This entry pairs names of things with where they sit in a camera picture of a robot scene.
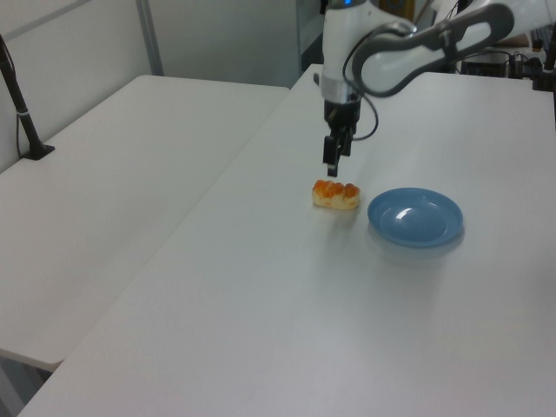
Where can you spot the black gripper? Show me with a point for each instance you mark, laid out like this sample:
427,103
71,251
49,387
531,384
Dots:
342,115

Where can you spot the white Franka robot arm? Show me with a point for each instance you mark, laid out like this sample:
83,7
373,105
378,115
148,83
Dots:
339,39

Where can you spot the orange glazed bread loaf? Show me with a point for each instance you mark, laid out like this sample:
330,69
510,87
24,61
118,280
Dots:
335,193

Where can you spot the blue round plate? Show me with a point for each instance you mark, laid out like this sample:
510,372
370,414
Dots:
415,217

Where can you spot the black electronics equipment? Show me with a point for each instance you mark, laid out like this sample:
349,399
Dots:
495,65

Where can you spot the black clamp mount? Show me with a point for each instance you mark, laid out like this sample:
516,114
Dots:
545,69

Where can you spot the black camera stand pole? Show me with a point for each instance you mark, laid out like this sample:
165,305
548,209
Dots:
19,106

